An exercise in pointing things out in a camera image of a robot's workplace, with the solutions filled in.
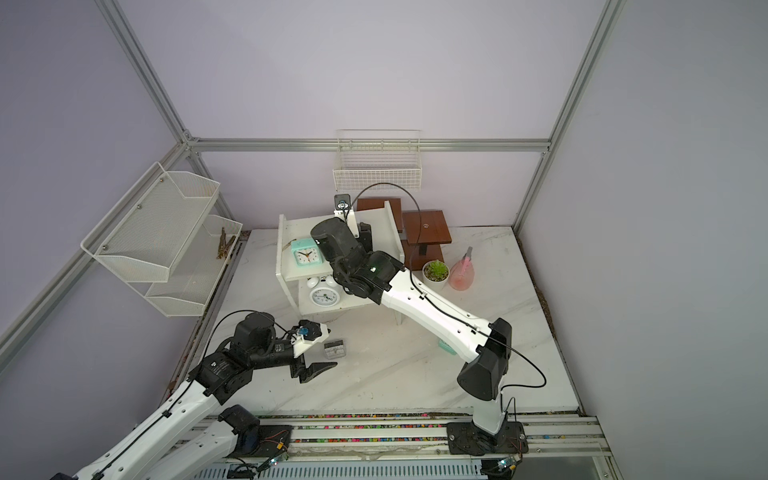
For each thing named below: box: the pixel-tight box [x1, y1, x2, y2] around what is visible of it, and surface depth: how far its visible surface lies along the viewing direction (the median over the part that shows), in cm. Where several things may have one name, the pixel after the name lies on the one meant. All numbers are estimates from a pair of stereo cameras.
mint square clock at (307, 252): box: [291, 238, 325, 267], surface depth 67 cm
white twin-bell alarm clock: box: [306, 275, 341, 307], surface depth 77 cm
